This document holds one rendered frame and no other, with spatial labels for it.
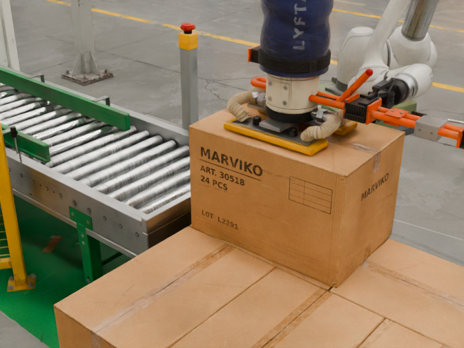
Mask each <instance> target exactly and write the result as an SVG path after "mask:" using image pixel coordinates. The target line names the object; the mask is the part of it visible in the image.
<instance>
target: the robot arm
mask: <svg viewBox="0 0 464 348"><path fill-rule="evenodd" d="M438 1H439V0H390V2H389V3H388V5H387V7H386V9H385V11H384V13H383V15H382V17H381V18H380V21H379V22H378V24H377V26H376V28H375V30H373V29H372V28H368V27H357V28H353V29H351V30H350V31H349V32H348V33H347V35H346V36H345V38H344V40H343V42H342V45H341V48H340V53H339V57H338V74H337V76H333V77H332V78H331V81H332V82H333V83H335V84H334V85H330V86H325V91H327V92H331V93H333V94H335V95H337V96H339V97H340V96H341V95H342V94H343V93H344V92H345V91H346V89H348V87H350V85H352V84H353V83H354V82H355V81H356V80H357V78H359V76H361V75H362V74H363V73H364V72H365V71H366V69H368V68H371V69H372V70H373V72H374V73H373V75H372V76H371V77H370V78H369V79H368V80H367V81H366V82H365V83H364V84H363V85H362V86H361V87H360V88H359V89H357V90H356V91H355V92H354V93H353V94H352V95H355V94H356V93H359V97H360V94H363V95H367V97H366V98H364V99H363V100H361V101H359V102H358V105H361V106H366V107H367V106H368V105H370V104H372V103H373V102H375V101H376V100H378V98H379V99H380V98H381V99H382V104H381V107H383V108H388V109H390V108H391V107H392V106H395V105H398V104H404V103H405V102H407V101H409V100H410V99H414V98H416V97H419V96H421V95H422V94H423V93H425V92H426V91H427V90H428V89H429V88H430V86H431V85H432V83H433V80H434V77H433V73H432V68H433V67H434V66H435V64H436V60H437V51H436V46H435V45H434V44H433V42H432V41H431V38H430V35H429V34H428V32H427V31H428V28H429V25H430V23H431V21H432V17H433V16H434V12H435V9H436V7H437V4H438ZM409 2H410V3H409ZM408 3H409V7H408V9H407V13H406V15H405V19H404V22H403V25H402V26H400V27H398V28H397V29H395V31H394V33H393V34H392V35H391V36H390V34H391V32H392V30H393V29H394V27H395V25H396V24H397V22H398V20H399V19H400V17H401V15H402V14H403V12H404V11H405V9H406V7H407V5H408ZM389 36H390V37H389ZM388 37H389V39H388ZM352 95H351V96H352Z"/></svg>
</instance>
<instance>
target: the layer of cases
mask: <svg viewBox="0 0 464 348"><path fill-rule="evenodd" d="M54 310H55V320H56V324H57V333H58V338H59V346H60V348H464V267H462V266H459V265H457V264H454V263H452V262H449V261H447V260H444V259H442V258H438V257H436V256H434V255H431V254H429V253H426V252H424V251H421V250H418V249H415V248H413V247H411V246H408V245H406V244H403V243H400V242H397V241H395V240H393V239H388V238H387V239H386V240H385V241H384V242H383V243H382V244H381V245H380V246H379V247H378V248H377V249H376V250H375V251H374V252H373V253H372V254H371V255H370V256H369V257H368V258H367V259H366V260H365V261H364V262H363V263H362V264H361V265H360V266H359V267H358V268H357V269H356V270H355V271H354V272H353V273H352V274H351V275H350V276H349V277H348V278H347V279H346V280H345V281H344V282H343V283H342V284H341V285H340V286H339V287H338V288H335V287H332V286H330V285H328V284H325V283H323V282H321V281H318V280H316V279H313V278H310V277H309V276H307V275H304V274H302V273H299V272H297V271H294V270H293V269H290V268H288V267H285V266H282V265H281V264H278V263H276V262H273V261H271V260H268V259H266V258H263V257H262V256H259V255H257V254H254V253H252V252H250V251H247V250H245V249H243V248H240V247H238V246H236V245H234V244H231V243H229V242H226V241H224V240H221V239H219V238H217V237H215V236H212V235H209V234H208V233H205V232H203V231H200V230H198V229H195V228H193V227H192V226H191V225H190V226H188V227H186V228H185V229H182V230H181V231H179V232H177V233H176V234H174V235H172V236H171V237H169V238H167V239H165V240H164V241H162V242H160V243H159V244H156V245H155V246H153V247H152V248H150V249H148V250H147V251H145V252H143V253H141V254H140V255H138V256H136V257H135V258H133V259H132V260H129V261H128V262H126V263H124V264H123V265H121V266H119V267H117V268H116V269H114V270H112V271H111V272H109V273H107V274H106V275H103V276H102V277H100V278H99V279H97V280H96V281H94V282H91V283H90V284H88V285H87V286H85V287H83V288H82V289H80V290H78V291H76V292H74V293H73V294H71V295H70V296H68V297H66V298H64V299H63V300H61V301H59V302H58V303H56V304H54Z"/></svg>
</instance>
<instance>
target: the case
mask: <svg viewBox="0 0 464 348"><path fill-rule="evenodd" d="M234 118H235V116H234V115H233V114H231V113H230V112H229V110H228V108H225V109H223V110H221V111H219V112H217V113H215V114H212V115H210V116H208V117H206V118H204V119H201V120H200V121H198V122H195V123H194V124H191V125H189V126H188V131H189V155H190V179H191V226H192V227H193V228H195V229H198V230H200V231H203V232H205V233H208V234H209V235H212V236H215V237H217V238H219V239H221V240H224V241H226V242H229V243H231V244H234V245H236V246H237V247H240V248H243V249H245V250H247V251H250V252H252V253H254V254H257V255H259V256H262V257H263V258H266V259H268V260H271V261H273V262H276V263H278V264H281V265H282V266H285V267H288V268H290V269H293V270H294V271H297V272H299V273H302V274H304V275H306V276H309V277H310V278H313V279H316V280H318V281H321V282H323V283H325V284H328V285H330V286H332V287H335V288H338V287H339V286H340V285H341V284H342V283H343V282H344V281H345V280H346V279H347V278H348V277H349V276H350V275H351V274H352V273H353V272H354V271H355V270H356V269H357V268H358V267H359V266H360V265H361V264H362V263H363V262H364V261H365V260H366V259H367V258H368V257H369V256H370V255H371V254H372V253H373V252H374V251H375V250H376V249H377V248H378V247H379V246H380V245H381V244H382V243H383V242H384V241H385V240H386V239H387V238H388V237H389V236H390V235H391V234H392V227H393V222H394V212H395V206H396V197H397V191H398V182H399V176H400V166H401V161H402V156H403V146H404V140H405V132H404V131H401V130H396V129H393V128H388V127H385V126H380V125H377V124H373V123H370V124H368V125H366V124H365V123H364V124H362V123H359V122H358V124H357V127H355V128H354V129H353V130H351V131H349V132H348V133H346V134H345V135H343V136H342V135H337V134H335V133H332V134H331V135H329V136H328V137H325V138H324V139H326V140H328V145H327V146H326V147H324V148H323V149H321V150H320V151H318V152H317V153H315V154H313V155H306V154H304V153H300V152H298V151H293V150H291V149H288V148H285V147H282V146H278V145H275V144H272V143H269V142H265V141H262V140H260V139H256V138H254V137H249V136H247V135H243V134H241V133H237V132H234V131H232V130H228V129H225V128H224V123H226V122H228V121H230V120H232V119H234Z"/></svg>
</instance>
